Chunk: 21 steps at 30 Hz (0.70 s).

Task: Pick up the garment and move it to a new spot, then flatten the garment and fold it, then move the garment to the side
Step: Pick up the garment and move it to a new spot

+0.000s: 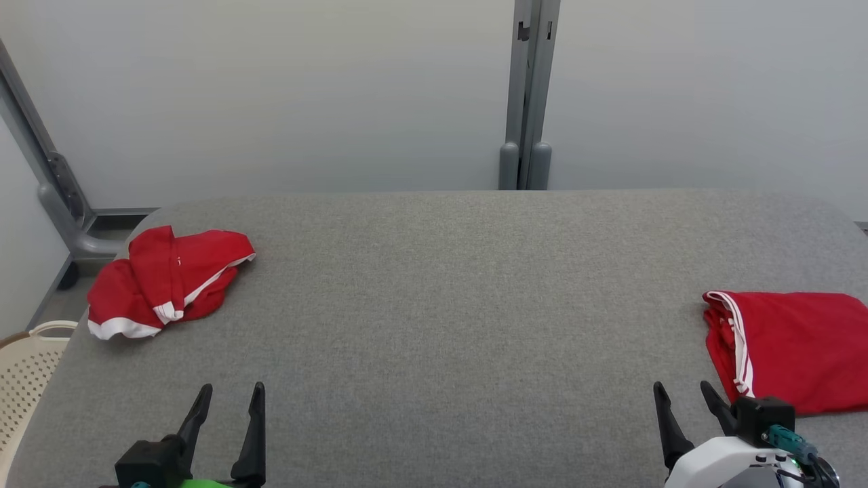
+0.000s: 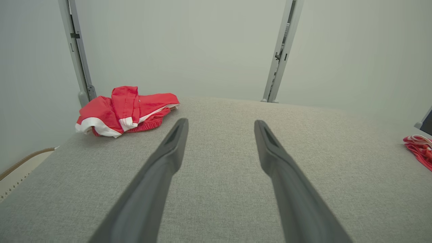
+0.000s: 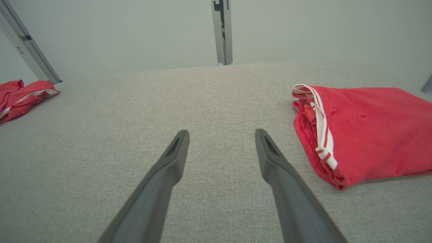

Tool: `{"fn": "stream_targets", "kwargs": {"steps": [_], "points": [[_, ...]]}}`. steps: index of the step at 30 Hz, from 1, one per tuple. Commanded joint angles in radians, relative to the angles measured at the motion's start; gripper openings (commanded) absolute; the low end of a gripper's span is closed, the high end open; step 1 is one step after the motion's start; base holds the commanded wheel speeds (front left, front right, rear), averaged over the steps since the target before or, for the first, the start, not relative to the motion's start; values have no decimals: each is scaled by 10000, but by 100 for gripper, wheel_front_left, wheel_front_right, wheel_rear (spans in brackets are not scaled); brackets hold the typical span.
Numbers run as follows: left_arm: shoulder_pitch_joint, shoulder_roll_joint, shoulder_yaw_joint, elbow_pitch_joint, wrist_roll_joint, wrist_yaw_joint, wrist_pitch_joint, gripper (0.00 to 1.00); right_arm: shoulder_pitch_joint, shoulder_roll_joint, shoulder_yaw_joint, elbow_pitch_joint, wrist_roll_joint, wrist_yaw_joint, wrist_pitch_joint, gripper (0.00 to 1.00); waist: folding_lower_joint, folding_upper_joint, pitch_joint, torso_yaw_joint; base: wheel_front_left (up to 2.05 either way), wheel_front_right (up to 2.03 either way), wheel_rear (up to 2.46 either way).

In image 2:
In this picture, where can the cream perforated laundry basket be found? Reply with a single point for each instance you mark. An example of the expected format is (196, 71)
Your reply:
(13, 179)

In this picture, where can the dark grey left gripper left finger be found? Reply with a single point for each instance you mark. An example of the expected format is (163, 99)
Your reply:
(152, 195)

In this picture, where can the red white sports shorts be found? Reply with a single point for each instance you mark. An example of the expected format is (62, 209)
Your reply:
(101, 111)

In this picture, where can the red white basketball jersey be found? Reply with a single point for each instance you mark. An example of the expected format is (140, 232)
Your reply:
(422, 152)

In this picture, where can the grey partition joint post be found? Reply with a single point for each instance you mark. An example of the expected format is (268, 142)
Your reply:
(280, 60)

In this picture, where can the grey partition frame with caster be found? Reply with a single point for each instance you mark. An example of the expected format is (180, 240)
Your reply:
(79, 50)

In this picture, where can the grey wheeled metal stand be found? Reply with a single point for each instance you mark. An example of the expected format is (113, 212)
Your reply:
(418, 125)

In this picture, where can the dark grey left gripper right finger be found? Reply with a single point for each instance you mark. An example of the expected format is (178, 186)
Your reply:
(297, 202)

